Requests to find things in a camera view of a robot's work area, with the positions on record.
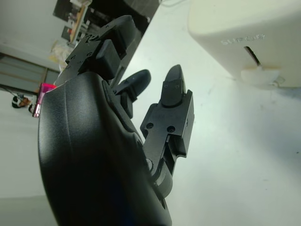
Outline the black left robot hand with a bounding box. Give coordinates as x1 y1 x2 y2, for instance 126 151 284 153
37 15 196 226

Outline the cream white two-slot toaster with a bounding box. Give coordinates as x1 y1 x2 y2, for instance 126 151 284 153
187 0 301 90

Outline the pink lit laptop screen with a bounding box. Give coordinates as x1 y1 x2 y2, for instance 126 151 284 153
32 82 57 118

